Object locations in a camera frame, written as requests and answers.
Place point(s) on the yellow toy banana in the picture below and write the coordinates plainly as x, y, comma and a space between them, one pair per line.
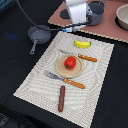
82, 44

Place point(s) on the grey cooking pot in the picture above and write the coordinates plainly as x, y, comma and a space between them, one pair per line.
97, 8

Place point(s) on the brown toy sausage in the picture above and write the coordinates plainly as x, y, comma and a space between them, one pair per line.
61, 99

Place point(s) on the small grey frying pan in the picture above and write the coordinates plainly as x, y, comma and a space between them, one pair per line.
38, 35

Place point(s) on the round beige plate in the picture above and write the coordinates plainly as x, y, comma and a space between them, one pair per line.
63, 71

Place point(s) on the red toy tomato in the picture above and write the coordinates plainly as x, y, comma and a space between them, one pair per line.
70, 62

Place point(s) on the brown toy stove board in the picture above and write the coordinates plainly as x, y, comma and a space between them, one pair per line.
107, 28

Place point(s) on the fork with orange handle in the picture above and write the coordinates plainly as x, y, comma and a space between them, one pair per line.
68, 81

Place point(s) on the black round stove burner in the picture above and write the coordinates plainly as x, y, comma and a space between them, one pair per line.
64, 14

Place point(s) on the knife with orange handle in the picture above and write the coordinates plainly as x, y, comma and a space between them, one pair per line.
80, 56

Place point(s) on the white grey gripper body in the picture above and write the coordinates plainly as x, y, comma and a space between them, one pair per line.
79, 13

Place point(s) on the beige bowl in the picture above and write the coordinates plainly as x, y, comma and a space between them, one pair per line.
122, 15

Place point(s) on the white woven placemat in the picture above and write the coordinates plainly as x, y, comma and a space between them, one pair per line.
79, 104

